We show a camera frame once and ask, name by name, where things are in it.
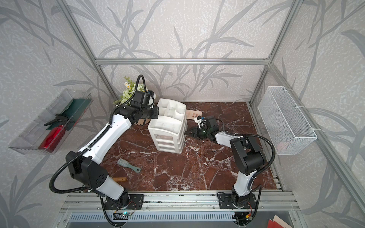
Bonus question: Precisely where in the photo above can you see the clear wall-mounted tray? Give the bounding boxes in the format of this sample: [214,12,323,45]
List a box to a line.
[9,89,93,155]

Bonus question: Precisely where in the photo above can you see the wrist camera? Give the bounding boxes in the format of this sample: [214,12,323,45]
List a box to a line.
[194,116,206,129]
[130,90,156,110]

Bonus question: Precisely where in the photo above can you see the white wire mesh basket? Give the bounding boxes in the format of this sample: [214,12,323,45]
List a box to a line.
[258,86,317,155]

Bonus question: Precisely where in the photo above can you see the green white artificial flowers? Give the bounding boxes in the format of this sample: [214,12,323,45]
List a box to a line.
[113,77,136,105]

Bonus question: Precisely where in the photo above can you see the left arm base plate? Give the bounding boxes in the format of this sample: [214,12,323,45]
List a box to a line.
[104,194,144,210]

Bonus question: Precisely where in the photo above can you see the red paper at bottom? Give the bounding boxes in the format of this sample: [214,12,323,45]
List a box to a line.
[267,215,292,228]

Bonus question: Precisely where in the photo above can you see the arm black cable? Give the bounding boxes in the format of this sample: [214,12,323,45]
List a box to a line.
[216,118,276,192]
[49,74,147,194]

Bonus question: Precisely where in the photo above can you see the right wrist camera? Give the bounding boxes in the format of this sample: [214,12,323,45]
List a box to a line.
[194,116,206,129]

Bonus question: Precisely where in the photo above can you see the beige postcard red characters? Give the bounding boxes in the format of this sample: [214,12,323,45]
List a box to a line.
[186,110,202,120]

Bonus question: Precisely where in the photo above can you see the black clamp in tray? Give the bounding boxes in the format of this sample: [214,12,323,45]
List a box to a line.
[44,114,75,131]

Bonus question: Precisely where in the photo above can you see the green hair brush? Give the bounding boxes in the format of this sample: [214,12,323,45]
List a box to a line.
[117,159,141,173]

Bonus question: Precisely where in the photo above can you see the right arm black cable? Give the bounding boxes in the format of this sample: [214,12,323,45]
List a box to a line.
[216,118,276,192]

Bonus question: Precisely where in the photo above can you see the aluminium frame rail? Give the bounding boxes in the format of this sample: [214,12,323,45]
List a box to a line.
[95,58,269,65]

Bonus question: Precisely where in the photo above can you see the red brush in tray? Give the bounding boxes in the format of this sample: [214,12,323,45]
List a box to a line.
[38,125,66,153]

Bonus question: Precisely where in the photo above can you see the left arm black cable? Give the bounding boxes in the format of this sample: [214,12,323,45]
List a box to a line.
[49,74,147,194]

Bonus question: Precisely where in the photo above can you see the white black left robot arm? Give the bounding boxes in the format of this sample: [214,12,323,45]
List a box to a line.
[66,105,159,203]

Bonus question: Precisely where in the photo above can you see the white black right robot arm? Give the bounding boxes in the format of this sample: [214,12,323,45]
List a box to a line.
[184,116,267,200]

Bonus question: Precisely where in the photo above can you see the green card in tray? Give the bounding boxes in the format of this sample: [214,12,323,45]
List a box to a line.
[60,98,92,124]

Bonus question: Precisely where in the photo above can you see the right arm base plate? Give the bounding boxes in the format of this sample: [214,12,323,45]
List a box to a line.
[217,192,257,209]

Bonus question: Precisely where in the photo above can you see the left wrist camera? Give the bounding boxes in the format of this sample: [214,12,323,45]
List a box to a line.
[130,90,156,110]

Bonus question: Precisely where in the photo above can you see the white plastic drawer organizer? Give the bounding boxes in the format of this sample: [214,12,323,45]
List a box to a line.
[148,98,187,154]

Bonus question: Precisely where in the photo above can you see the small wooden block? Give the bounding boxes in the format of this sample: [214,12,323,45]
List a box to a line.
[113,177,128,182]

